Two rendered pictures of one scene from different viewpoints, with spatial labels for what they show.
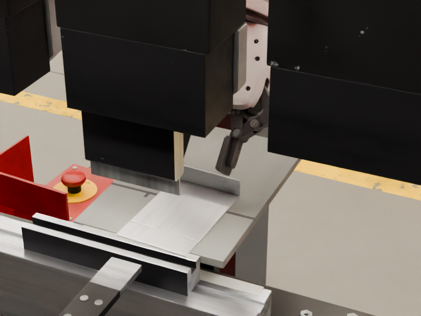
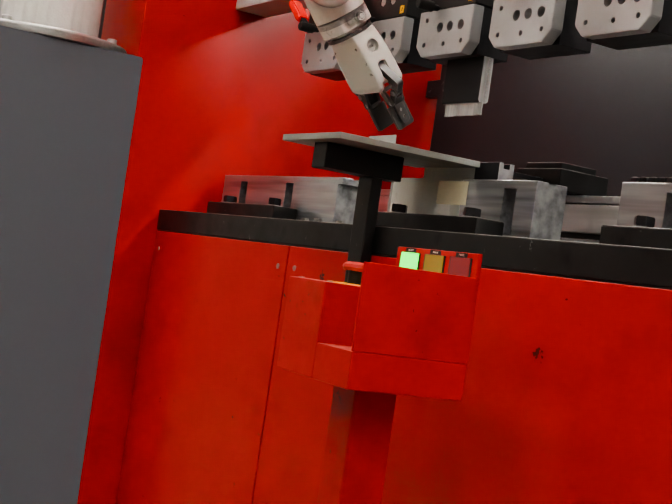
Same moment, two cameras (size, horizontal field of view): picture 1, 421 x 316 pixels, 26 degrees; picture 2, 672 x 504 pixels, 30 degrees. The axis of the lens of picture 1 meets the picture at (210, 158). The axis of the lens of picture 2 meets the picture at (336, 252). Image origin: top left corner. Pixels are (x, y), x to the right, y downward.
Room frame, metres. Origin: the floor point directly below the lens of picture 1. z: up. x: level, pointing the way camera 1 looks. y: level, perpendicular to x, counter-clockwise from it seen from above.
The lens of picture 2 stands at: (2.58, 1.11, 0.79)
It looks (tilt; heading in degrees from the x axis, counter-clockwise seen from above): 1 degrees up; 215
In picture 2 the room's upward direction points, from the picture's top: 8 degrees clockwise
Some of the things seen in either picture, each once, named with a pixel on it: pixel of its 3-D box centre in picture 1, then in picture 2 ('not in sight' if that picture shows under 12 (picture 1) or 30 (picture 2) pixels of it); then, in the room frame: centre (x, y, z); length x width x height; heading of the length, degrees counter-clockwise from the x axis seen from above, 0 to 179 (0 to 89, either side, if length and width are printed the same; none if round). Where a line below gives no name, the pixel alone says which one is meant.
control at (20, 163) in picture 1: (49, 201); (376, 312); (1.25, 0.26, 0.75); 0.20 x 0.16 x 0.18; 62
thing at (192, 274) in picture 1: (109, 252); (467, 172); (0.79, 0.11, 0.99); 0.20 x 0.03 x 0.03; 66
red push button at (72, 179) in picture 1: (74, 184); (356, 275); (1.24, 0.22, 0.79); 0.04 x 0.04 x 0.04
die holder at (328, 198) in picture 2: not in sight; (288, 201); (0.55, -0.43, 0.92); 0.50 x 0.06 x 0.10; 66
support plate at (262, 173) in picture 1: (197, 184); (381, 150); (0.91, 0.01, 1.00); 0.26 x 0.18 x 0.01; 156
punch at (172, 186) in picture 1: (133, 143); (466, 87); (0.78, 0.08, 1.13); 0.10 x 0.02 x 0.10; 66
